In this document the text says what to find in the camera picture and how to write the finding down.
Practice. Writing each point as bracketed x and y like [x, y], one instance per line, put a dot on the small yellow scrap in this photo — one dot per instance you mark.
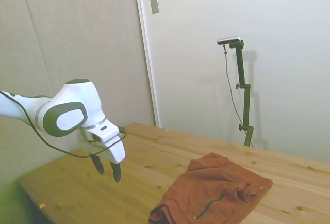
[42, 205]

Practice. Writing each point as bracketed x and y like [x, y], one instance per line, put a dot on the white door frame trim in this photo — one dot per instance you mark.
[148, 53]

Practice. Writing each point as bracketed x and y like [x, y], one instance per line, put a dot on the dark jointed camera stand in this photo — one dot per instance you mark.
[246, 100]

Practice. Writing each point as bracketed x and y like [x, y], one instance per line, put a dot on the rust orange shorts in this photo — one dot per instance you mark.
[206, 188]

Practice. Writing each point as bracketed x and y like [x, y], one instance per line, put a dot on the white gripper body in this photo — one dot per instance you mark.
[116, 153]

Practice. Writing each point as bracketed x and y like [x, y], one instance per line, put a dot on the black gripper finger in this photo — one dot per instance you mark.
[98, 164]
[116, 172]

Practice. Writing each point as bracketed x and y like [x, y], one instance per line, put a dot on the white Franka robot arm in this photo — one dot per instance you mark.
[77, 97]

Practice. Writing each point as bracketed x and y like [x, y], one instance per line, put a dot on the grey camera on stand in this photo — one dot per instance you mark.
[229, 40]

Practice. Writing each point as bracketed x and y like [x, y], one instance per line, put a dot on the grey wall switch plate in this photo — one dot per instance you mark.
[154, 4]

